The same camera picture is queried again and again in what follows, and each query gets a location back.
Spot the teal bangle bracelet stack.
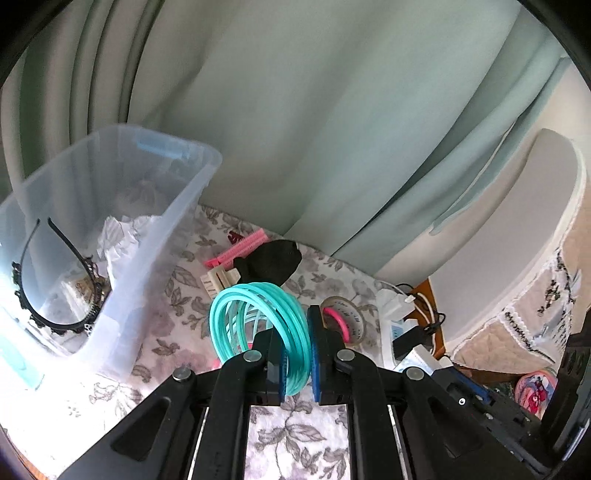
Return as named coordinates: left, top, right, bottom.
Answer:
left=208, top=282, right=312, bottom=396

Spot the brown packing tape roll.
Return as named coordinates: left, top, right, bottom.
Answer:
left=321, top=296, right=366, bottom=346

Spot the black cloth pouch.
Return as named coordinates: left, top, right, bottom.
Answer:
left=233, top=239, right=303, bottom=287

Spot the pink hair roller clip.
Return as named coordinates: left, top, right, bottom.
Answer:
left=204, top=229, right=270, bottom=270

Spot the dark red hair claw clip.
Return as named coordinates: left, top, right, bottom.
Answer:
left=228, top=231, right=243, bottom=245

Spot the cream hair claw clip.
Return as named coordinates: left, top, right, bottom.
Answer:
left=200, top=266, right=240, bottom=300

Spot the black power adapter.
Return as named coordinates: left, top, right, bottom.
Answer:
left=393, top=326, right=433, bottom=360

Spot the pink patterned round object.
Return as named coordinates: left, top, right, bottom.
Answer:
left=514, top=370, right=558, bottom=419

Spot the floral grey table cloth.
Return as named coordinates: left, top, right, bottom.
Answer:
left=55, top=206, right=384, bottom=479

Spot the white power strip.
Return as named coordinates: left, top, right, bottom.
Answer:
left=377, top=289, right=446, bottom=375

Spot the black beaded headband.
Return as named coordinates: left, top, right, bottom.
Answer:
left=11, top=219, right=110, bottom=335

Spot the crumpled white paper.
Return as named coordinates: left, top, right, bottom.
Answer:
left=96, top=215, right=160, bottom=287

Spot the clear plastic storage bin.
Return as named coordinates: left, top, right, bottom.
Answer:
left=1, top=124, right=222, bottom=388

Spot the pale green curtain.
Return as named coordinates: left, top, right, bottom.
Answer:
left=1, top=1, right=571, bottom=274

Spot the pink hair tie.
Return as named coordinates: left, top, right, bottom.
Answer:
left=321, top=306, right=352, bottom=343

